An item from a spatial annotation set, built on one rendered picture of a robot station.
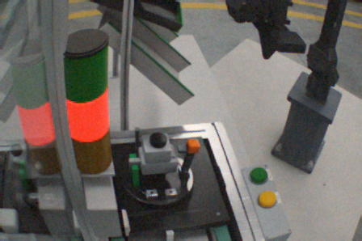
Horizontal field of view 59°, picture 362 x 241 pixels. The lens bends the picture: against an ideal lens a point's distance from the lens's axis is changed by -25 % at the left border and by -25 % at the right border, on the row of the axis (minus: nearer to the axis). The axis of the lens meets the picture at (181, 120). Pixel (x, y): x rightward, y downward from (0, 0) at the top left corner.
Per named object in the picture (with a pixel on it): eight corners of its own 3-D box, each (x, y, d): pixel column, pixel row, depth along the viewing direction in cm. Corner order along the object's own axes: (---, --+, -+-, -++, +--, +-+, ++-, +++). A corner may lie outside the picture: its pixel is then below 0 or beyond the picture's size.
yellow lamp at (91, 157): (109, 141, 46) (107, 108, 43) (115, 173, 42) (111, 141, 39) (72, 143, 45) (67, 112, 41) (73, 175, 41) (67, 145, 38)
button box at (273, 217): (261, 179, 90) (267, 162, 86) (284, 244, 75) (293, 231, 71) (234, 185, 89) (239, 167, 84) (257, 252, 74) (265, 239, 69)
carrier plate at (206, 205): (201, 141, 91) (202, 134, 90) (228, 224, 74) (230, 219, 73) (94, 150, 86) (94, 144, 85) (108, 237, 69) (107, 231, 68)
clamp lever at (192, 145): (188, 167, 79) (198, 138, 74) (190, 175, 77) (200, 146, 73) (170, 167, 78) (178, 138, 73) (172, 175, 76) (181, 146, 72)
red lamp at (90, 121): (107, 107, 42) (107, 70, 39) (111, 141, 39) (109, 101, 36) (67, 112, 41) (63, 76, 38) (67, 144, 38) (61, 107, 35)
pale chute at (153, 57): (178, 72, 104) (191, 63, 102) (179, 106, 94) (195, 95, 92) (103, 10, 89) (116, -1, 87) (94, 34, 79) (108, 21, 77)
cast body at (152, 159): (171, 154, 77) (174, 127, 73) (176, 172, 74) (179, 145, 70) (128, 158, 76) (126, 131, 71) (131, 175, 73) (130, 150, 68)
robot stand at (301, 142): (324, 144, 106) (343, 93, 93) (310, 175, 97) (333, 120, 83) (288, 124, 112) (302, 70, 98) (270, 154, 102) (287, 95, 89)
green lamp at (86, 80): (107, 69, 39) (108, 30, 36) (109, 100, 36) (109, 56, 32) (63, 76, 38) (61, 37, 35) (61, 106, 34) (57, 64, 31)
